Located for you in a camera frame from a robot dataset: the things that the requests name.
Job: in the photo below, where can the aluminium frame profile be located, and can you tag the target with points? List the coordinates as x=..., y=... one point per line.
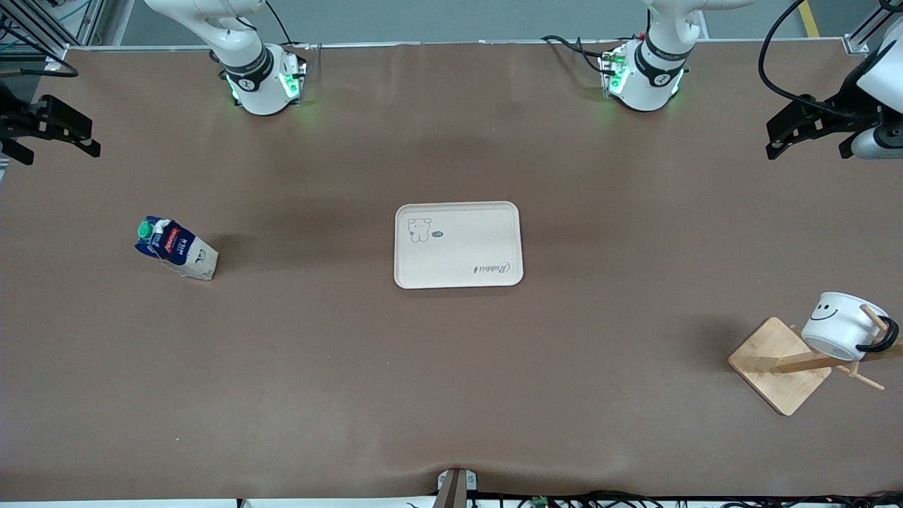
x=871, y=25
x=49, y=28

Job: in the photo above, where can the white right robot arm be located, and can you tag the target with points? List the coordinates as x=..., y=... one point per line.
x=250, y=67

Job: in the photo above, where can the wooden cup rack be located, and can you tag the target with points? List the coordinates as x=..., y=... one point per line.
x=783, y=363

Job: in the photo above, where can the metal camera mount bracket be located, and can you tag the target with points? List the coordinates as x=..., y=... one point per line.
x=456, y=487

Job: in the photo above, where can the cream tray with rabbit print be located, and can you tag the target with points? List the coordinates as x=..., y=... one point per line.
x=458, y=245

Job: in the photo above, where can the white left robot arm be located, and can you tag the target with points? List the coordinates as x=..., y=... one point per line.
x=652, y=70

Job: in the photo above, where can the blue milk carton green cap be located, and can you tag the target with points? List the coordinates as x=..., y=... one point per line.
x=176, y=248

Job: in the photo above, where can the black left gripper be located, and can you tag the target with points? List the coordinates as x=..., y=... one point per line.
x=841, y=111

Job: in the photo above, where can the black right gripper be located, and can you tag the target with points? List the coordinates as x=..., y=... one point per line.
x=15, y=118

